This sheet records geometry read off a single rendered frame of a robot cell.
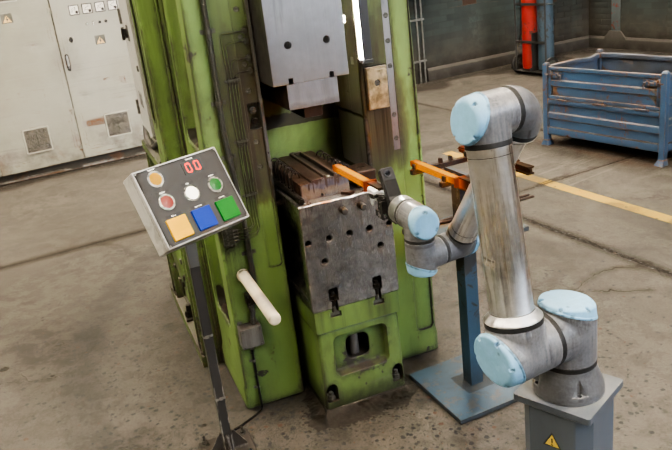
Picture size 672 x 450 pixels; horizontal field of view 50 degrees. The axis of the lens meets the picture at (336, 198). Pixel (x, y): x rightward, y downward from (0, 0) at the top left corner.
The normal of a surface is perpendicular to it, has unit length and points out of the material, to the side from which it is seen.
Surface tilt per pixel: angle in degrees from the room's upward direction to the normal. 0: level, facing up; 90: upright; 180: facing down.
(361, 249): 90
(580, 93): 89
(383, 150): 90
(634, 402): 0
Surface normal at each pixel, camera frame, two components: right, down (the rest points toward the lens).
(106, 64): 0.47, 0.23
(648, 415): -0.11, -0.94
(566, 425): -0.67, 0.31
